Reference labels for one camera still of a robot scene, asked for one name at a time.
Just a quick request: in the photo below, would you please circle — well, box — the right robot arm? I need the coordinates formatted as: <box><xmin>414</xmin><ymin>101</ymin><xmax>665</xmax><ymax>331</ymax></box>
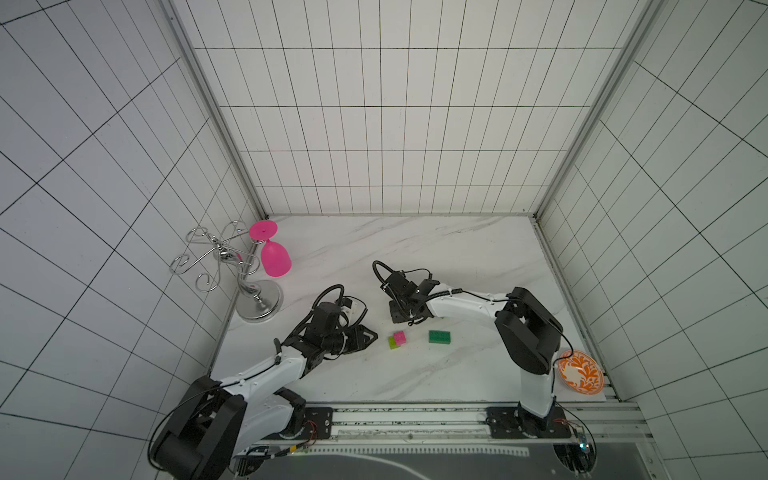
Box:
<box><xmin>380</xmin><ymin>271</ymin><xmax>563</xmax><ymax>428</ymax></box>

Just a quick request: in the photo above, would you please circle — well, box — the aluminium mounting rail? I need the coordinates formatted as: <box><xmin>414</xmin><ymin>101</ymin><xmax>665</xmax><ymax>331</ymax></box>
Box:
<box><xmin>234</xmin><ymin>401</ymin><xmax>652</xmax><ymax>454</ymax></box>

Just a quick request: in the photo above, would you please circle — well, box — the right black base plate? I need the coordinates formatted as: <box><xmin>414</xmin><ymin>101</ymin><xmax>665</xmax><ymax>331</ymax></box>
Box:
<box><xmin>485</xmin><ymin>405</ymin><xmax>573</xmax><ymax>440</ymax></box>

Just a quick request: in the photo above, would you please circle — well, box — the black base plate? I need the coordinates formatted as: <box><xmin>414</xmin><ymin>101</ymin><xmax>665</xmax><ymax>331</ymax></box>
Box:
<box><xmin>266</xmin><ymin>407</ymin><xmax>334</xmax><ymax>442</ymax></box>
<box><xmin>485</xmin><ymin>405</ymin><xmax>573</xmax><ymax>440</ymax></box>

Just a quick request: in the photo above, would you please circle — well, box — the pink lego brick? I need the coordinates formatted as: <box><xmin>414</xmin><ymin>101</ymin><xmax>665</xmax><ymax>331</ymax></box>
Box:
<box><xmin>393</xmin><ymin>331</ymin><xmax>407</xmax><ymax>346</ymax></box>

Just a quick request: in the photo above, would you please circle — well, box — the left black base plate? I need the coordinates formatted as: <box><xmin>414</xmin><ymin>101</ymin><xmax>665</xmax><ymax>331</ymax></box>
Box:
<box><xmin>266</xmin><ymin>407</ymin><xmax>334</xmax><ymax>442</ymax></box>

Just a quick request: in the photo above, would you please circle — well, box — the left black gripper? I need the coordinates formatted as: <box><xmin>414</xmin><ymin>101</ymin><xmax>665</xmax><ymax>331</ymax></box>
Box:
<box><xmin>323</xmin><ymin>325</ymin><xmax>379</xmax><ymax>356</ymax></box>

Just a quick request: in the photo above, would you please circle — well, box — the dark green long lego brick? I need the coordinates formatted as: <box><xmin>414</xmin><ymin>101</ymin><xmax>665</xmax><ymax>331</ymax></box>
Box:
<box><xmin>428</xmin><ymin>330</ymin><xmax>451</xmax><ymax>345</ymax></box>

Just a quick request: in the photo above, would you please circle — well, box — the pink plastic wine glass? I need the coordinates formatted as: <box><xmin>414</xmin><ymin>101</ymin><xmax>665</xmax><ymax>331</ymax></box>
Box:
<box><xmin>249</xmin><ymin>220</ymin><xmax>292</xmax><ymax>278</ymax></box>

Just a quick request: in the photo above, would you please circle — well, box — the orange white patterned bowl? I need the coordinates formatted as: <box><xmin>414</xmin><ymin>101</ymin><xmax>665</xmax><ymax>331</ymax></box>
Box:
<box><xmin>555</xmin><ymin>350</ymin><xmax>605</xmax><ymax>396</ymax></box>

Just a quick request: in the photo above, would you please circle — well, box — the silver wire glass rack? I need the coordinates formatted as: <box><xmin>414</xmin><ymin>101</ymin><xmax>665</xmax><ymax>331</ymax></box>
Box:
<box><xmin>169</xmin><ymin>220</ymin><xmax>284</xmax><ymax>324</ymax></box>

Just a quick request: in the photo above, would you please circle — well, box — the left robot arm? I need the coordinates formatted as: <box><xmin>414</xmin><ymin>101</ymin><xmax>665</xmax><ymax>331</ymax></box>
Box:
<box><xmin>147</xmin><ymin>296</ymin><xmax>378</xmax><ymax>479</ymax></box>

